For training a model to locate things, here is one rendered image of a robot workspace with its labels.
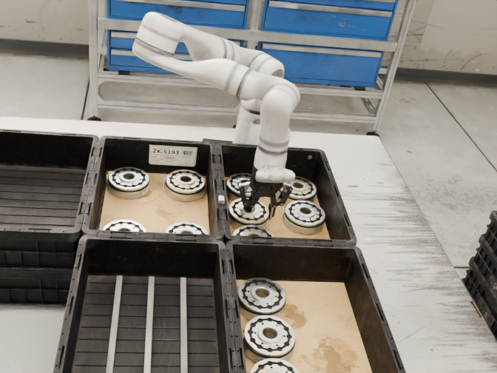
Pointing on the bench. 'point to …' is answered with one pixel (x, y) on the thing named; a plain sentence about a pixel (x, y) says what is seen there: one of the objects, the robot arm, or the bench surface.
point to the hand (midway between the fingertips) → (260, 212)
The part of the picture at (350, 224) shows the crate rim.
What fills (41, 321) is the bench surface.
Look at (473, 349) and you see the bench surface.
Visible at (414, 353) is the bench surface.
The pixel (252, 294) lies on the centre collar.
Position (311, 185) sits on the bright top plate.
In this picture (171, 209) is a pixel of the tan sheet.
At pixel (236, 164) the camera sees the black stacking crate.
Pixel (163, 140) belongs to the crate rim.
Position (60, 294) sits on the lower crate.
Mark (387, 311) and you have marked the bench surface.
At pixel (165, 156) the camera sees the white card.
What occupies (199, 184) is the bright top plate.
